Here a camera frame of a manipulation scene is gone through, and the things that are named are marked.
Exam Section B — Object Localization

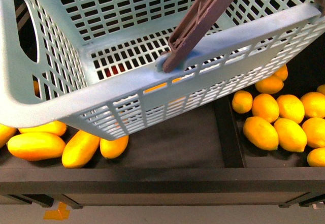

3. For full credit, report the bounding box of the brown basket handle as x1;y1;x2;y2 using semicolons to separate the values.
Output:
162;0;233;73

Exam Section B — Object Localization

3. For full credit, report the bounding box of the black display tray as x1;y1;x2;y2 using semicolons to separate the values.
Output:
0;56;325;208

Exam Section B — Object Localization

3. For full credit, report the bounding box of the light blue plastic basket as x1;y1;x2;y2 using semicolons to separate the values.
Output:
1;0;324;140

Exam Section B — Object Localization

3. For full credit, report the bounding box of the orange floor tape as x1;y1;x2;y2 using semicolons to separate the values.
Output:
43;202;70;220

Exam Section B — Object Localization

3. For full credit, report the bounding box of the yellow mango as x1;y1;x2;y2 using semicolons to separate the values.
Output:
18;120;68;137
100;135;129;159
7;133;66;162
61;130;100;169

